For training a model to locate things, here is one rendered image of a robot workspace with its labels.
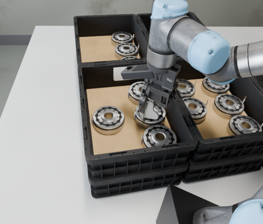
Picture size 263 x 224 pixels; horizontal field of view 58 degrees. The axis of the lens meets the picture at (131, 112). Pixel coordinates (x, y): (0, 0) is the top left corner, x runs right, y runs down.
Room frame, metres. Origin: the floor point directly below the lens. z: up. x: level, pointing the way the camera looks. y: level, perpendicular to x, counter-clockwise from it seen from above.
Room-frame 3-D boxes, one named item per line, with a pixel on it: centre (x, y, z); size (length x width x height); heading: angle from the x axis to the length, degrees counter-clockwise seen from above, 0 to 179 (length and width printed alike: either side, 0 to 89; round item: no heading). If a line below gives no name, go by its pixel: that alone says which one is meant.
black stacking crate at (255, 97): (0.61, -0.28, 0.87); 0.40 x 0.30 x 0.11; 15
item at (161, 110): (0.56, -0.06, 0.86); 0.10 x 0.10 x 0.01
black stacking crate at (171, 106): (0.54, 0.01, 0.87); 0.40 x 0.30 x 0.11; 15
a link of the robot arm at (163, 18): (0.52, -0.07, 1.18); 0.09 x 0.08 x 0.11; 36
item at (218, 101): (0.63, -0.35, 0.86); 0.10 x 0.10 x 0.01
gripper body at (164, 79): (0.52, -0.07, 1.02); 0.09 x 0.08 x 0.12; 63
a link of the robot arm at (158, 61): (0.52, -0.07, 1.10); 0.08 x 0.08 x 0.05
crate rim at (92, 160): (0.54, 0.01, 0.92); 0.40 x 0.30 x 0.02; 15
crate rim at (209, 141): (0.61, -0.28, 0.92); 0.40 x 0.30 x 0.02; 15
